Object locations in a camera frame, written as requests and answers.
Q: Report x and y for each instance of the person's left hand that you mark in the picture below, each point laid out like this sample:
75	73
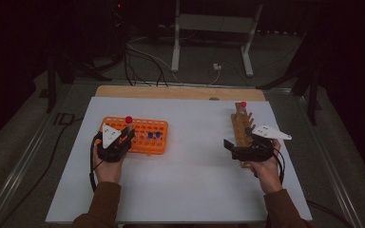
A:
109	172

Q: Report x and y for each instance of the black tripod stand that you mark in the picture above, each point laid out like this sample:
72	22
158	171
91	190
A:
51	91
313	101

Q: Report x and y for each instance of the blue-capped test tube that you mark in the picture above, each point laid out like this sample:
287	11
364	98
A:
151	135
158	134

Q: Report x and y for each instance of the person's right hand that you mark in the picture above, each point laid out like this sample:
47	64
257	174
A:
269	177

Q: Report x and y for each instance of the red-capped test tube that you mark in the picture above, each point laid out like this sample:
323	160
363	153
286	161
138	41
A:
128	119
243	104

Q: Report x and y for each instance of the wooden test tube rack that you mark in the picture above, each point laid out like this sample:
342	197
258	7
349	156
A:
240	136

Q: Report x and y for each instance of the white table cover sheet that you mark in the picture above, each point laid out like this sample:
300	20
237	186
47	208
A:
187	177

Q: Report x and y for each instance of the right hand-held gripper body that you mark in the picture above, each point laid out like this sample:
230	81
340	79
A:
253	153

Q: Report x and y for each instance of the metal stand frame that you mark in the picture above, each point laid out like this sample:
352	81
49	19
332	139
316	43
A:
215	23

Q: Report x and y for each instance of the orange plastic tube rack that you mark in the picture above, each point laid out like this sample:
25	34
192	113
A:
149	151

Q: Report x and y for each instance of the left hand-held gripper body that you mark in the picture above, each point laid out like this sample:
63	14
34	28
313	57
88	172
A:
109	136

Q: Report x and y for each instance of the white plug adapter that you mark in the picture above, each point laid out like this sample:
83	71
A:
216	66

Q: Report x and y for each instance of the aluminium frame rail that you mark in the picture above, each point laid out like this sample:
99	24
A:
342	190
14	182

